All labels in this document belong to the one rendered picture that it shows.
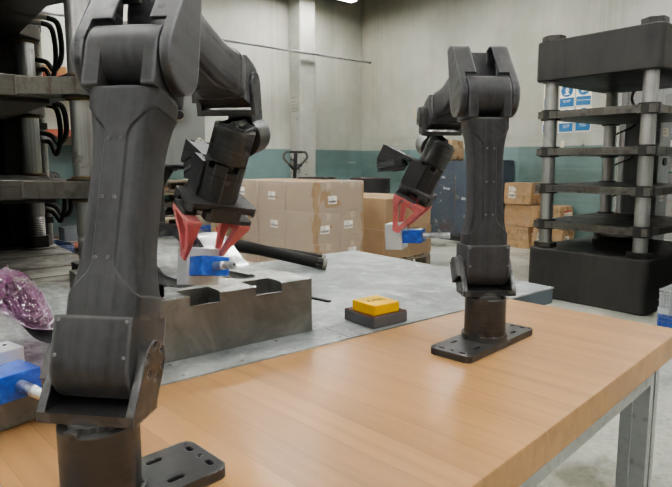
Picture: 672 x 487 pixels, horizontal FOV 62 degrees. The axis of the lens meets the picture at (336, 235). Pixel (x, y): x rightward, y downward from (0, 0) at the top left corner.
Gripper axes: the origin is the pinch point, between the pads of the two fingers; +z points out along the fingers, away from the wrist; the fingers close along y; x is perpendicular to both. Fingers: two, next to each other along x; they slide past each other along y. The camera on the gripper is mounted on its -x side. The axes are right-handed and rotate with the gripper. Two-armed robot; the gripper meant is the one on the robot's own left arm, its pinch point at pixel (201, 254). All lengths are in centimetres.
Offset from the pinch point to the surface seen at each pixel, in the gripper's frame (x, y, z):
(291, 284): 2.9, -15.3, 3.2
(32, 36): -148, 5, -5
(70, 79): -78, 5, -7
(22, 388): 19.0, 24.6, 6.4
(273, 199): -342, -227, 109
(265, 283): -1.2, -13.2, 5.4
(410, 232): -7.3, -48.1, -3.7
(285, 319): 4.8, -14.9, 8.6
